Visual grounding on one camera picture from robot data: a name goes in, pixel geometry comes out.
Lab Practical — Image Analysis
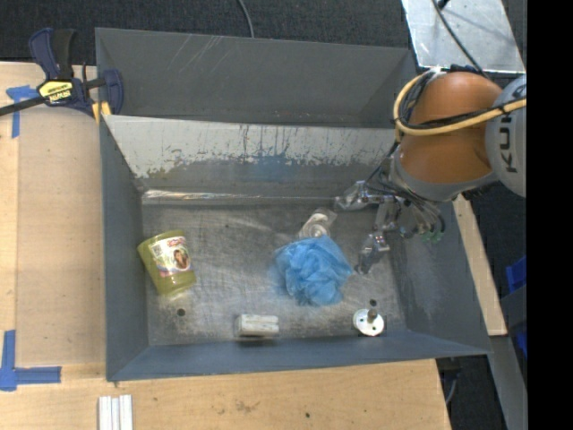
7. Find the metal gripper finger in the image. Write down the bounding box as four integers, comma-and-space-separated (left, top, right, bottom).
333, 180, 396, 212
355, 232, 391, 276

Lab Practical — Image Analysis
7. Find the blue mesh bath sponge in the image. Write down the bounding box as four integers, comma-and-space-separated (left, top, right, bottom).
271, 234, 355, 308

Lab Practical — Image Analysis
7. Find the white round disc with stem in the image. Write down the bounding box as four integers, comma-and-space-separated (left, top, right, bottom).
352, 306, 387, 338

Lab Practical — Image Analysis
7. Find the white rectangular block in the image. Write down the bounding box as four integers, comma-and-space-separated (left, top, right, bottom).
233, 313, 280, 340

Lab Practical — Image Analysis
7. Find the grey metal bin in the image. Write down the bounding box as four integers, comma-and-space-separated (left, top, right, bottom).
94, 27, 494, 383

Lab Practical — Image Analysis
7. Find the green cup with picture label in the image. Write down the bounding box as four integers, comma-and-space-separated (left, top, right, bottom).
136, 229, 198, 297

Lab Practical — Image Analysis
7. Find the pale wood board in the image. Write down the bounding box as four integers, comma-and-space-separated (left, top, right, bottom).
14, 105, 108, 370

